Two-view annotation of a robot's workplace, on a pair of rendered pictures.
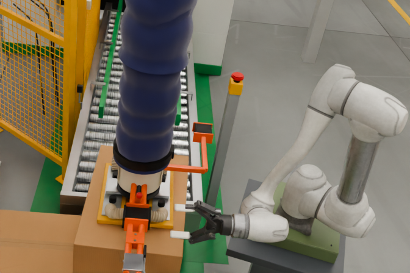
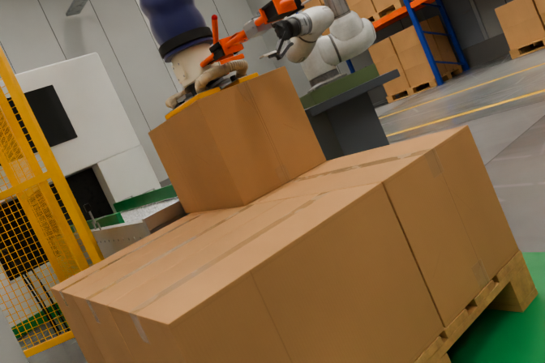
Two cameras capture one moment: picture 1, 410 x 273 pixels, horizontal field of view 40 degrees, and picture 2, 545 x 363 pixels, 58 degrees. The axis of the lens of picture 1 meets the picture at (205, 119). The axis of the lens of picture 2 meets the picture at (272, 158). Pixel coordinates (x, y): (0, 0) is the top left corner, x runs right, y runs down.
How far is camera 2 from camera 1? 1.99 m
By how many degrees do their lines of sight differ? 37
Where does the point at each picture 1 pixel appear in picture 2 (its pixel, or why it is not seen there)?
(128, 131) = (166, 6)
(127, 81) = not seen: outside the picture
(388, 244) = not seen: hidden behind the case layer
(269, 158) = not seen: hidden behind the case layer
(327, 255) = (370, 71)
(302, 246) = (351, 78)
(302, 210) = (327, 57)
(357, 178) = not seen: outside the picture
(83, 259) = (215, 116)
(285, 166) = not seen: outside the picture
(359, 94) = not seen: outside the picture
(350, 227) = (362, 30)
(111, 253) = (233, 93)
